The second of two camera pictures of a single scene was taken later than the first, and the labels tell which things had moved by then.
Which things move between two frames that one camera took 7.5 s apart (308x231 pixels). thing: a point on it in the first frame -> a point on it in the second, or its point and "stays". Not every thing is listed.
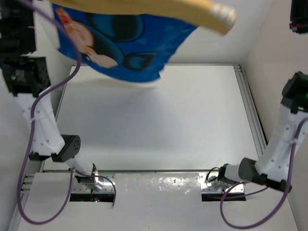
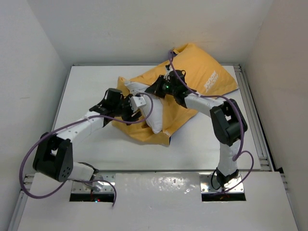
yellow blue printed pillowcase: x=138 y=44 -> x=201 y=75
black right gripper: x=299 y=12 -> x=156 y=89
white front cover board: x=150 y=201 stays
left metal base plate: x=109 y=181 stays
